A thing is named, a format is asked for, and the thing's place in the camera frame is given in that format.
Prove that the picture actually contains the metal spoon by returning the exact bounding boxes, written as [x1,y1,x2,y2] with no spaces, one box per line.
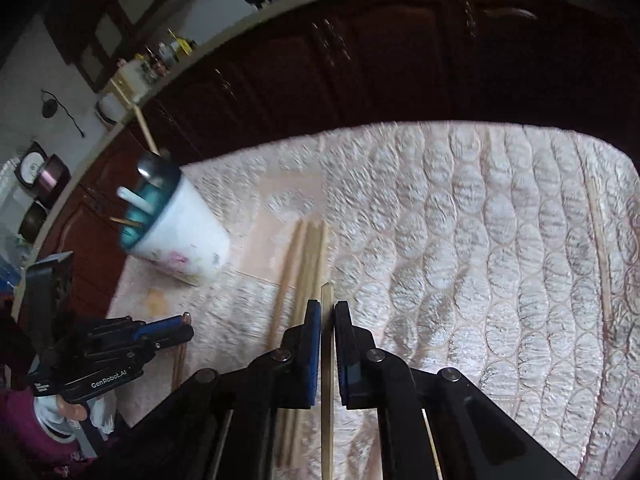
[136,154,166,183]

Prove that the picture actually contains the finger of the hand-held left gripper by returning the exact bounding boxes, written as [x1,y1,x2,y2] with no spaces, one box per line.
[131,313,184,336]
[141,324,196,357]

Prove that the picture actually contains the cream box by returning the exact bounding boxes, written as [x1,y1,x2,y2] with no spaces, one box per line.
[112,57,151,106]

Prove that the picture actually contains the brown wooden kitchen cabinet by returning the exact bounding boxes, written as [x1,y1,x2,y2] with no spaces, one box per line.
[30,0,640,321]

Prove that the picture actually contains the metal pot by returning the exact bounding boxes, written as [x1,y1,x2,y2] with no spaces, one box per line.
[37,152,71,208]

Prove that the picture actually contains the white utensil handle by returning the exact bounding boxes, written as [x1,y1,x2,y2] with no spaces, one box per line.
[116,186,156,216]

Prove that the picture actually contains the black power cord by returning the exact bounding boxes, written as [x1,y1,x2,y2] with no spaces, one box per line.
[40,89,86,138]

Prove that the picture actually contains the white utensil holder teal rim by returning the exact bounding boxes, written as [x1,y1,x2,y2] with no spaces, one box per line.
[116,152,232,288]

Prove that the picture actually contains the brown wall cabinet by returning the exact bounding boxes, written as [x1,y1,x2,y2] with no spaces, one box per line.
[42,0,173,93]

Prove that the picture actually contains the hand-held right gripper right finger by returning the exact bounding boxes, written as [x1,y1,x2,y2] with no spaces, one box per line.
[333,301,576,480]

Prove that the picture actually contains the purple printed clothing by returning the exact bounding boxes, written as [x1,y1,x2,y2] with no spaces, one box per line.
[0,310,126,480]

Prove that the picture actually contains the cream quilted blanket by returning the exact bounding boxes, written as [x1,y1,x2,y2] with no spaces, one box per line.
[107,120,640,480]

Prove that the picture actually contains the dark bowl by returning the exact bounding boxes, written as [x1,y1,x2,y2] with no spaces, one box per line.
[19,202,48,241]

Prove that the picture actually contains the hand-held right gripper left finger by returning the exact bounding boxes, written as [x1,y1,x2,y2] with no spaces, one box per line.
[100,299,322,480]

